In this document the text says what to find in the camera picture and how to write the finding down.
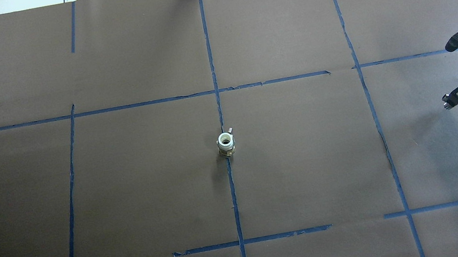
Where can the chrome metal pipe fitting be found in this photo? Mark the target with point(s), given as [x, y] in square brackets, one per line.
[447, 106]

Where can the brown paper table cover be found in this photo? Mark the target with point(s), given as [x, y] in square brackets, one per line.
[110, 111]

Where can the white brass PPR valve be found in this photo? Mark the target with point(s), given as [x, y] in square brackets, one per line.
[226, 143]

